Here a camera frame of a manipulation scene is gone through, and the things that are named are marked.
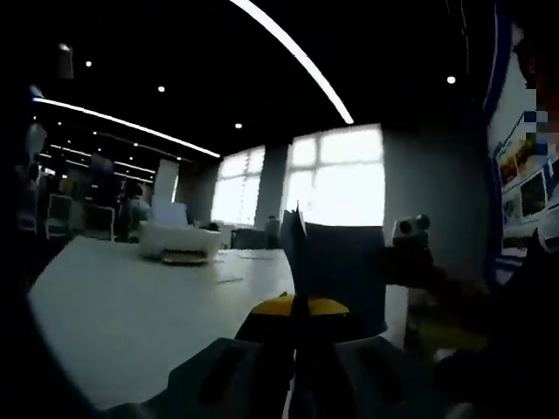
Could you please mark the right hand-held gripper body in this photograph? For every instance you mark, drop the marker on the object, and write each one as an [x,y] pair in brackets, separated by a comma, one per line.
[410,238]

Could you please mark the long curved ceiling light strip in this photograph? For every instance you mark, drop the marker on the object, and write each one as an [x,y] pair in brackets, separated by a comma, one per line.
[345,114]

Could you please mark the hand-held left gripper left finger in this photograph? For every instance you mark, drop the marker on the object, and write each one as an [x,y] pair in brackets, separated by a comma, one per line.
[262,323]

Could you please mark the white paper sheet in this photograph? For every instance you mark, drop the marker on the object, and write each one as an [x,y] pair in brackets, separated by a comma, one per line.
[258,256]
[230,279]

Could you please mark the grey office chair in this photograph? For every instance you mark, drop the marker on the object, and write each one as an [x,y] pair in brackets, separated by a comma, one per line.
[246,238]

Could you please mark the white table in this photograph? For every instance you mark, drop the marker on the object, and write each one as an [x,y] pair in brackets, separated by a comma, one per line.
[131,314]

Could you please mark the hanging display screen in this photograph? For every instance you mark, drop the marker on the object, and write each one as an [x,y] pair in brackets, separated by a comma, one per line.
[101,162]

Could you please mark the blue white wall poster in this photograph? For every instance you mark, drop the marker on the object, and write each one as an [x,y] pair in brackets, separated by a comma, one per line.
[502,131]

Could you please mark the white printer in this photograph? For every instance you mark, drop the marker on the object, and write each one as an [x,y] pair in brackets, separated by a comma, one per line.
[179,240]

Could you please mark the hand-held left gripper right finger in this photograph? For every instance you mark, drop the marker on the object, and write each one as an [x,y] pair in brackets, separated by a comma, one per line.
[332,327]

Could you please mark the white upright panel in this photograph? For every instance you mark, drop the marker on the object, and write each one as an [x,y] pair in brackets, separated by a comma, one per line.
[167,181]

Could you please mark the white worn device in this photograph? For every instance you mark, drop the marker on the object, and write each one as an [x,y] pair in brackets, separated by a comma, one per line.
[549,238]

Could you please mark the thin ceiling light strip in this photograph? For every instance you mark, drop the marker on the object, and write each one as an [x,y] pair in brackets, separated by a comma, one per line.
[211,153]

